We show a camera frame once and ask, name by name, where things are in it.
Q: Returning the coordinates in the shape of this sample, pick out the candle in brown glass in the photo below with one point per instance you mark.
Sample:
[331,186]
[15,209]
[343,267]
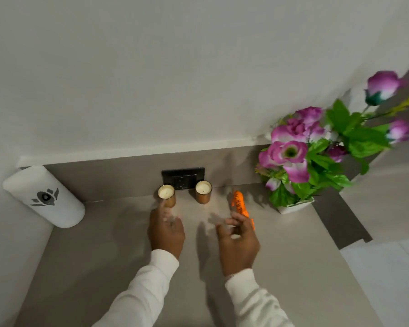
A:
[167,196]
[203,192]

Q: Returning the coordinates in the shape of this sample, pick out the white flower pot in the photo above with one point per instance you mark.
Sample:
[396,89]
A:
[296,206]

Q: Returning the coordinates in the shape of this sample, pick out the person's left forearm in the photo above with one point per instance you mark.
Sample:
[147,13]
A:
[136,292]

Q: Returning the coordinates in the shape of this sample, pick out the person's right hand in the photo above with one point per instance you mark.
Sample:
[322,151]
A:
[240,248]

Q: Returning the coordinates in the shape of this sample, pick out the person's left hand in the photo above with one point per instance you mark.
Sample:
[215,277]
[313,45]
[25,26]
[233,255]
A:
[166,234]

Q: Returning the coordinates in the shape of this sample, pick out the person's right forearm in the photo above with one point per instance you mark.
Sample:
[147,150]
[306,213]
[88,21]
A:
[255,299]

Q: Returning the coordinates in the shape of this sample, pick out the black wall socket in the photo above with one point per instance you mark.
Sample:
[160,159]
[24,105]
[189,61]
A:
[183,177]

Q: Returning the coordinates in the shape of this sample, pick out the orange striped lighter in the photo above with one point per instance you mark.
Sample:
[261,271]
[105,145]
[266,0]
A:
[240,204]

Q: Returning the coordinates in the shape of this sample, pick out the person's right thumb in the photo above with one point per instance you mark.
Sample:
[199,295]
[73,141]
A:
[222,231]

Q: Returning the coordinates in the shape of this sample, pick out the white cylinder with black emblem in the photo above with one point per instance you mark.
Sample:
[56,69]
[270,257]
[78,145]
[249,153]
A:
[43,197]

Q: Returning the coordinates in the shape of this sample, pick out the purple artificial flower bouquet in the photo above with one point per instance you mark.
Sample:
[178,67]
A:
[323,146]

